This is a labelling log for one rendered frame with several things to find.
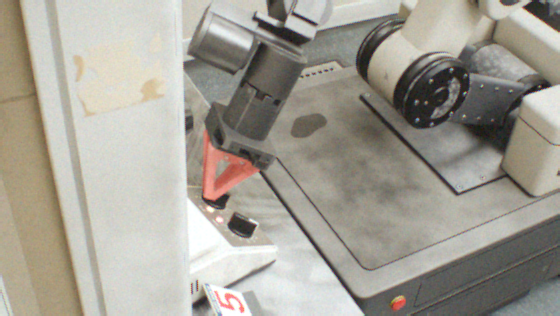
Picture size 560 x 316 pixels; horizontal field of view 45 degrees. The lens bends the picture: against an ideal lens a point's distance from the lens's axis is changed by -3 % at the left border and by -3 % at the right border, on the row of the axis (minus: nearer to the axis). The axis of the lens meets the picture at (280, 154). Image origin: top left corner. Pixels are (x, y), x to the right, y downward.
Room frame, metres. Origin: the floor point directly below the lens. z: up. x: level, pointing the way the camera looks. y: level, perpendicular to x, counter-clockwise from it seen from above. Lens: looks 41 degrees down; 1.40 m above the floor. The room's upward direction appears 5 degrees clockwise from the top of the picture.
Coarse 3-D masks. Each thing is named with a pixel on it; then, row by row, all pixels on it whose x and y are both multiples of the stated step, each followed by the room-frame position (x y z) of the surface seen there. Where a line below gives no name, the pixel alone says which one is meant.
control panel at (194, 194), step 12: (192, 192) 0.61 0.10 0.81; (204, 204) 0.59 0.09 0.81; (228, 204) 0.61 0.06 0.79; (216, 216) 0.57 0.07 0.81; (228, 216) 0.58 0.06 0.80; (216, 228) 0.54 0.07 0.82; (228, 240) 0.53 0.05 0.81; (240, 240) 0.54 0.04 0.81; (252, 240) 0.55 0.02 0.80; (264, 240) 0.56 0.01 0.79
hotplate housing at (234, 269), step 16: (224, 240) 0.53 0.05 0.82; (208, 256) 0.50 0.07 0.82; (224, 256) 0.50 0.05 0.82; (240, 256) 0.52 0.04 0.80; (256, 256) 0.53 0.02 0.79; (272, 256) 0.55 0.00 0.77; (192, 272) 0.48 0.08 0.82; (208, 272) 0.49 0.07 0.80; (224, 272) 0.50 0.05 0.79; (240, 272) 0.52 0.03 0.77; (192, 288) 0.48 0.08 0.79; (192, 304) 0.48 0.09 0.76
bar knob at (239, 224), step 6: (234, 216) 0.57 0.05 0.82; (240, 216) 0.57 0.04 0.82; (246, 216) 0.57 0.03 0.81; (228, 222) 0.56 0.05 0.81; (234, 222) 0.56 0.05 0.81; (240, 222) 0.56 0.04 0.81; (246, 222) 0.56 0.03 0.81; (252, 222) 0.56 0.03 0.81; (228, 228) 0.56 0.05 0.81; (234, 228) 0.55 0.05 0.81; (240, 228) 0.56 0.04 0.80; (246, 228) 0.56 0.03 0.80; (252, 228) 0.56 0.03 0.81; (240, 234) 0.55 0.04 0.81; (246, 234) 0.55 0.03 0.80; (252, 234) 0.56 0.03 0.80
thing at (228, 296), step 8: (216, 288) 0.49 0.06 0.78; (216, 296) 0.47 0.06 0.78; (224, 296) 0.48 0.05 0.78; (232, 296) 0.49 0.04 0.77; (224, 304) 0.47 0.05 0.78; (232, 304) 0.47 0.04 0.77; (240, 304) 0.48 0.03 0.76; (224, 312) 0.45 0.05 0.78; (232, 312) 0.46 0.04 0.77; (240, 312) 0.47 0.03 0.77
